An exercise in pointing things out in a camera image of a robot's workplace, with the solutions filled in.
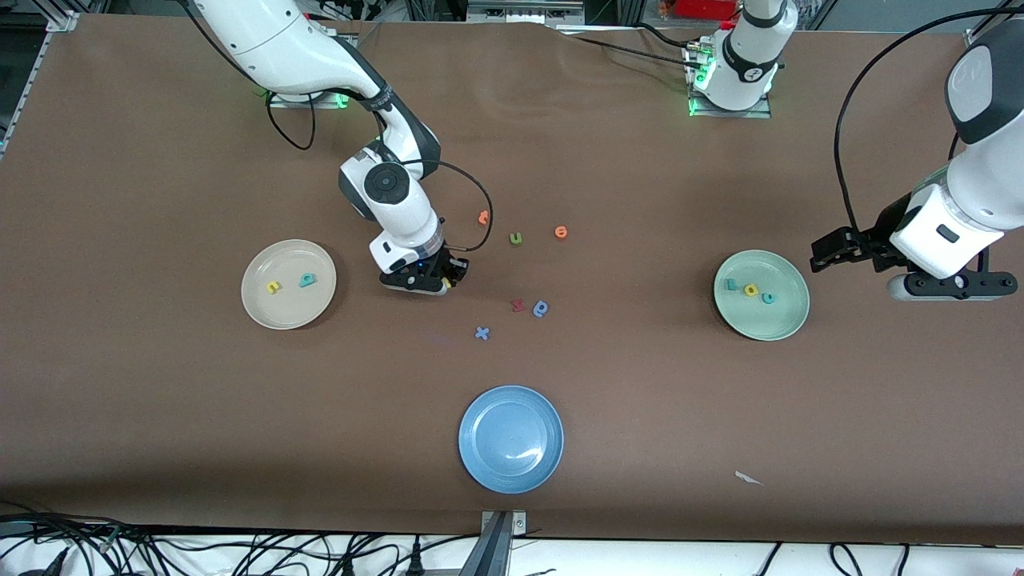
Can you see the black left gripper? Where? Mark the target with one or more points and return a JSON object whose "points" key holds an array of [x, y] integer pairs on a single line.
{"points": [[877, 234]]}

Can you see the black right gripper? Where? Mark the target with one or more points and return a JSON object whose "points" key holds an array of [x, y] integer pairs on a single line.
{"points": [[445, 264]]}

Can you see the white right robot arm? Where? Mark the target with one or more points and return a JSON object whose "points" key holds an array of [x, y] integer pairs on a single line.
{"points": [[392, 200]]}

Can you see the blue foam letter a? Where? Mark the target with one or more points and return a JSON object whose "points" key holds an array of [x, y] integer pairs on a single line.
{"points": [[541, 309]]}

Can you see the pale green ceramic plate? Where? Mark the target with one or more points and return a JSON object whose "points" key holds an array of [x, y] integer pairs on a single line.
{"points": [[761, 320]]}

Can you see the beige ceramic plate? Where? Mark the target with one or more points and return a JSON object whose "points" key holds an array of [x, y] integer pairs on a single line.
{"points": [[289, 308]]}

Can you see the blue ceramic plate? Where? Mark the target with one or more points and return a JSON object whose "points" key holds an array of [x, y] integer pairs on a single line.
{"points": [[510, 439]]}

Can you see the white paper scrap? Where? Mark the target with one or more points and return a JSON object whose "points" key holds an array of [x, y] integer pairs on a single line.
{"points": [[748, 478]]}

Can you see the red box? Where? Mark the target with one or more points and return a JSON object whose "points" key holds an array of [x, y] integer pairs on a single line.
{"points": [[704, 8]]}

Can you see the grey equipment panel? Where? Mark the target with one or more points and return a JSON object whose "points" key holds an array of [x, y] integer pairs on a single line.
{"points": [[524, 10]]}

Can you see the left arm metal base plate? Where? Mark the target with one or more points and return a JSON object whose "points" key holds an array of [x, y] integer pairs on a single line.
{"points": [[724, 114]]}

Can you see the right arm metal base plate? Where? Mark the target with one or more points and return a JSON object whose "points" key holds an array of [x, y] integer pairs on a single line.
{"points": [[320, 102]]}

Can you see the aluminium frame profile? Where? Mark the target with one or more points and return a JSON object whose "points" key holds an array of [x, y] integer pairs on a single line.
{"points": [[62, 22], [978, 34]]}

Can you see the aluminium table bracket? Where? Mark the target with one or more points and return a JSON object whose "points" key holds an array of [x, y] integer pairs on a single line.
{"points": [[496, 544]]}

